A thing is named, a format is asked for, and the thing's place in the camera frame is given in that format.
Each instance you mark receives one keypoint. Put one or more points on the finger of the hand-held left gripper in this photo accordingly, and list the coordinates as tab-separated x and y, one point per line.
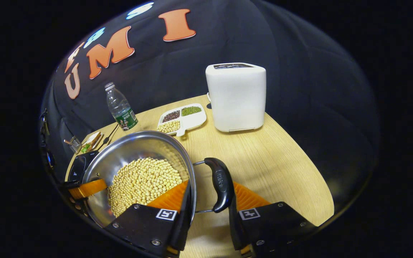
88	188

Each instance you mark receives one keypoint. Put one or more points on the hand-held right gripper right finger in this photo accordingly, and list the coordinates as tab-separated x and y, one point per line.
236	229

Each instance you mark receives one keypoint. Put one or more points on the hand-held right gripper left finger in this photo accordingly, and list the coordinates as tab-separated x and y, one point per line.
183	233

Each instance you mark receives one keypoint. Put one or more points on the black induction cooktop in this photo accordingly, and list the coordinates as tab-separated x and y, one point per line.
79	166

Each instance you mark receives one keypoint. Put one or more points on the stainless steel pot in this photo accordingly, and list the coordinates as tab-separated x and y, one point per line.
134	147

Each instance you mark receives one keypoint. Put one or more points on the sandwich with lettuce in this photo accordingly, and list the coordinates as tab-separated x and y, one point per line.
91	142

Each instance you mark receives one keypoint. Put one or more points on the small glass cup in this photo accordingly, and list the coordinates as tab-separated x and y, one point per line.
73	144

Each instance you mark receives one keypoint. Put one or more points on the large heap of soybeans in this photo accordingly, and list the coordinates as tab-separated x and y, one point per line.
142	182

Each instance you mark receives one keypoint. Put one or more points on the clear plastic water bottle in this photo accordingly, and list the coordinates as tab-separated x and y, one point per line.
121	107

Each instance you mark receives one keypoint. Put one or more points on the small heap of soybeans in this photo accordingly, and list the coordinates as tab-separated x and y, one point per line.
169	126

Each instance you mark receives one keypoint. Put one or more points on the heap of red beans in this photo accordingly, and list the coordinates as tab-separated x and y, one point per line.
171	115

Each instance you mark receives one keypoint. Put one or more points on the white divided dish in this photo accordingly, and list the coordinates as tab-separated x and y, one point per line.
192	122

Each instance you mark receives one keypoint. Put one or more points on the heap of green beans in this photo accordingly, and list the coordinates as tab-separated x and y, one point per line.
191	110

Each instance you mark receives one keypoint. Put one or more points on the white toaster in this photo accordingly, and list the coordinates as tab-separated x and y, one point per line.
237	100

